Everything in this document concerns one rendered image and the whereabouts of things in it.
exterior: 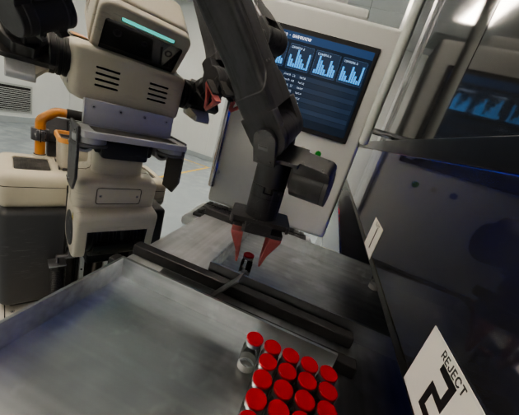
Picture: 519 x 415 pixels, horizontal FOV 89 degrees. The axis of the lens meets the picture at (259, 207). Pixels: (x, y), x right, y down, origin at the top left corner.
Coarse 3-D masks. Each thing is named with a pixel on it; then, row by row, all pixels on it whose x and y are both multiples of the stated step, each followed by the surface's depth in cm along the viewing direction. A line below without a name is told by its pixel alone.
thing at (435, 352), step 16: (432, 336) 22; (432, 352) 21; (448, 352) 19; (416, 368) 22; (432, 368) 20; (448, 368) 19; (416, 384) 22; (464, 384) 17; (416, 400) 21; (432, 400) 19; (464, 400) 16
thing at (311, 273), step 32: (224, 256) 53; (256, 256) 60; (288, 256) 64; (320, 256) 68; (256, 288) 45; (288, 288) 51; (320, 288) 55; (352, 288) 58; (352, 320) 42; (384, 320) 50; (384, 352) 42
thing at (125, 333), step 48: (96, 288) 37; (144, 288) 40; (192, 288) 38; (0, 336) 26; (48, 336) 29; (96, 336) 31; (144, 336) 33; (192, 336) 35; (240, 336) 37; (288, 336) 36; (0, 384) 24; (48, 384) 25; (96, 384) 26; (144, 384) 27; (192, 384) 29; (240, 384) 30
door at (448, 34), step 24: (456, 0) 57; (480, 0) 42; (432, 24) 73; (456, 24) 51; (480, 24) 39; (432, 48) 63; (456, 48) 46; (432, 72) 55; (456, 72) 41; (408, 96) 70; (432, 96) 49; (408, 120) 61; (432, 120) 44
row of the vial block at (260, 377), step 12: (264, 348) 31; (276, 348) 31; (264, 360) 29; (276, 360) 29; (264, 372) 27; (252, 384) 26; (264, 384) 26; (252, 396) 25; (264, 396) 25; (240, 408) 25; (252, 408) 24
